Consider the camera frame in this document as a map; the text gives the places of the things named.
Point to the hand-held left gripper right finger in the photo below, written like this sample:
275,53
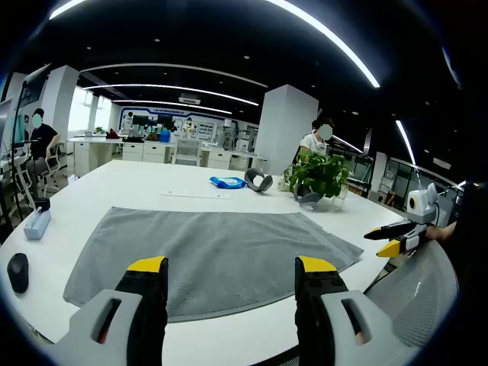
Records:
335,324

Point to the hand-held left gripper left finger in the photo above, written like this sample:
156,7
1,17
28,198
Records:
114,324

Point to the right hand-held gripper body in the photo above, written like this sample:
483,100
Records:
421,206

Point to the grey towel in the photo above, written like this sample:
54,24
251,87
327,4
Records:
213,244

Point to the grey mesh office chair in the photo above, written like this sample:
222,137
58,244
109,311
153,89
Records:
415,293

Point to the person's dark clothing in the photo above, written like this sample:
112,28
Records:
472,248

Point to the green potted plant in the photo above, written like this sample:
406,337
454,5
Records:
320,175

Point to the black computer mouse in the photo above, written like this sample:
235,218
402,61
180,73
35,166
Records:
18,272

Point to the light blue small box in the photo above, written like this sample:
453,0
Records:
37,225

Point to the white table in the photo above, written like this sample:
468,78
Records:
133,183

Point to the white flat strip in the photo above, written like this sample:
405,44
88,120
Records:
198,196

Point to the white swivel chair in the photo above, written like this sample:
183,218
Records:
51,167

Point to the blue wet wipes packet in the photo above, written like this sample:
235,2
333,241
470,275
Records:
228,182

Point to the white cabinet desk row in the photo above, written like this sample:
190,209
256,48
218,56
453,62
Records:
152,150

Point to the white office chair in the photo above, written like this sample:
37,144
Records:
187,152

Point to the blue storage box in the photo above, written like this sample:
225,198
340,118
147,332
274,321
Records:
164,136

